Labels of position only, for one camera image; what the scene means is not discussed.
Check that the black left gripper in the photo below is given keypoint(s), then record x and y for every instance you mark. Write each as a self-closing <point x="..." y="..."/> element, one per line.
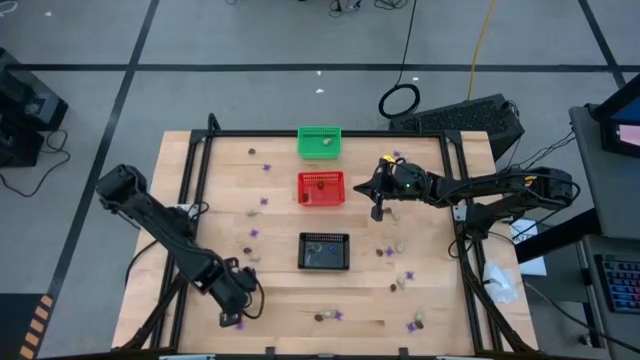
<point x="237" y="287"/>

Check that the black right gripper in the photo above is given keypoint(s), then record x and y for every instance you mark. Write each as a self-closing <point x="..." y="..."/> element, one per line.
<point x="417" y="187"/>

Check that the purple plastic spider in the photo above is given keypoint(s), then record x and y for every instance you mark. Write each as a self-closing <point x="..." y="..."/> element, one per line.
<point x="330" y="248"/>
<point x="263" y="201"/>
<point x="389" y="251"/>
<point x="254" y="233"/>
<point x="338" y="315"/>
<point x="266" y="167"/>
<point x="396" y="154"/>
<point x="411" y="327"/>
<point x="410" y="275"/>
<point x="240" y="325"/>

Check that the black slotted plastic basket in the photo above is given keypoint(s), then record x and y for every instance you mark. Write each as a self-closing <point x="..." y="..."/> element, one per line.
<point x="320" y="262"/>

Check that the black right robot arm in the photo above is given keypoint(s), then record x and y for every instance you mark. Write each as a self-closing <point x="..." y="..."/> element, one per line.
<point x="480" y="187"/>

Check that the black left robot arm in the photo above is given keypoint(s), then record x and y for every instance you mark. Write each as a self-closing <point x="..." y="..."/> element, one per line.
<point x="165" y="220"/>

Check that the yellow tag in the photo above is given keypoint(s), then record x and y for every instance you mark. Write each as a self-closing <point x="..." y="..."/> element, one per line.
<point x="388" y="159"/>

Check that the red slotted plastic basket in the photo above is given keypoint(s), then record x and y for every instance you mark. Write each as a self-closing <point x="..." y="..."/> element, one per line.
<point x="332" y="197"/>

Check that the green slotted plastic basket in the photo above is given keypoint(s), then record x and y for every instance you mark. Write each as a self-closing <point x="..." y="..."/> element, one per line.
<point x="307" y="150"/>

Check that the white printed paper sheet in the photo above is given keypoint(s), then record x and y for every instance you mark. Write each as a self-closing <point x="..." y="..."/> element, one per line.
<point x="522" y="231"/>

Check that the white crumpled plastic bag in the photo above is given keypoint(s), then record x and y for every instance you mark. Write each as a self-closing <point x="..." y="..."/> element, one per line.
<point x="500" y="285"/>

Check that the black desk support bar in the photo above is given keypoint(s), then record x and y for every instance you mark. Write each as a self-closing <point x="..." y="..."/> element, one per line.
<point x="555" y="237"/>

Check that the black mat orange stripes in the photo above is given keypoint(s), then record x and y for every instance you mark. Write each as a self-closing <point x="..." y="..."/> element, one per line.
<point x="15" y="325"/>

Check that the grey desk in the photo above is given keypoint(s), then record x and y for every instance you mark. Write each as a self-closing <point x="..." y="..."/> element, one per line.
<point x="615" y="200"/>

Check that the black computer monitor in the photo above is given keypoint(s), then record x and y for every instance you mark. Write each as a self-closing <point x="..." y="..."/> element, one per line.
<point x="630" y="135"/>

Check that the backlit black keyboard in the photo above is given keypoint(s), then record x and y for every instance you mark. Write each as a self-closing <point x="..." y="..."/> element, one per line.
<point x="622" y="285"/>

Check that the black equipment case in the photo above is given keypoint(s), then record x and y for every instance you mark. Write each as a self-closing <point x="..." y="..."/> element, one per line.
<point x="30" y="105"/>

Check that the grey keyboard shelf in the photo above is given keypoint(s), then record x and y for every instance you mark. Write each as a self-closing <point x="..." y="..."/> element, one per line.
<point x="615" y="330"/>

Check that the black metal table frame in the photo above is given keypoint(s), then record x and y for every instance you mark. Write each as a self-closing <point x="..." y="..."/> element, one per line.
<point x="240" y="133"/>

